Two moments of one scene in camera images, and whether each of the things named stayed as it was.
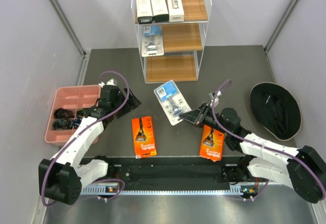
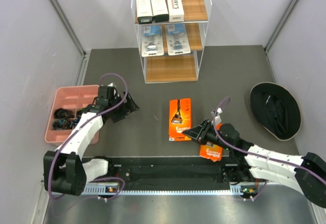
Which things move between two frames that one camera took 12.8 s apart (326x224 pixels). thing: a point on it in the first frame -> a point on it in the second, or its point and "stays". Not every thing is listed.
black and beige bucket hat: x=276 y=109 stays
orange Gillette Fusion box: x=212 y=143 stays
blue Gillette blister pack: x=172 y=101 -> x=177 y=39
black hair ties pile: x=63 y=114 stays
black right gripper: x=197 y=116 -> x=200 y=132
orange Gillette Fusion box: x=143 y=137 -> x=180 y=119
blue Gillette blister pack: x=152 y=40 stays
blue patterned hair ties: x=64 y=123 stays
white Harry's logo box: x=174 y=5 stays
